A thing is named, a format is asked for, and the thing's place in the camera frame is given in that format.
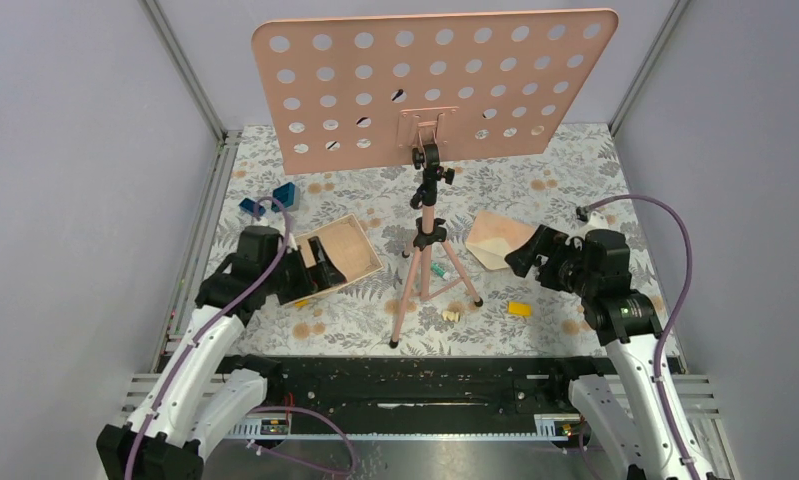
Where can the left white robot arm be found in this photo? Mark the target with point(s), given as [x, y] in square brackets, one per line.
[171, 435]

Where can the green white glue stick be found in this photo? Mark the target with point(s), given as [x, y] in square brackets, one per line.
[440, 271]

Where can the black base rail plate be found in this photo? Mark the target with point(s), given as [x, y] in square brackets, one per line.
[480, 396]

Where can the yellow toy brick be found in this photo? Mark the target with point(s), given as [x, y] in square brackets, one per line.
[519, 309]

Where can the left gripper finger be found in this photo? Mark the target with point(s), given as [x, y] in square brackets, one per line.
[318, 251]
[328, 275]

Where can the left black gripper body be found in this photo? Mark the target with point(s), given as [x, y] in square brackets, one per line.
[294, 281]

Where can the small blue toy brick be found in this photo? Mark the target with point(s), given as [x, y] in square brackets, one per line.
[250, 207]

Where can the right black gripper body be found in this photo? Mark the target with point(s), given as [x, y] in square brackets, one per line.
[563, 268]

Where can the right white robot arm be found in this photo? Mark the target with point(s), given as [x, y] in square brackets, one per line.
[650, 438]

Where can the large blue toy brick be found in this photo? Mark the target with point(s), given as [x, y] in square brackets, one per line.
[288, 195]

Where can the cream chess knight piece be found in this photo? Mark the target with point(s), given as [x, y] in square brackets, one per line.
[451, 316]

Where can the beige lined letter paper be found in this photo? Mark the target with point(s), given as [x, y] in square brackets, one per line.
[347, 246]

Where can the tan paper envelope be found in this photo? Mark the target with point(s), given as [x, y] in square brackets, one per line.
[493, 236]

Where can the pink perforated music stand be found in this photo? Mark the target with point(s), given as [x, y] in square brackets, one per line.
[424, 90]

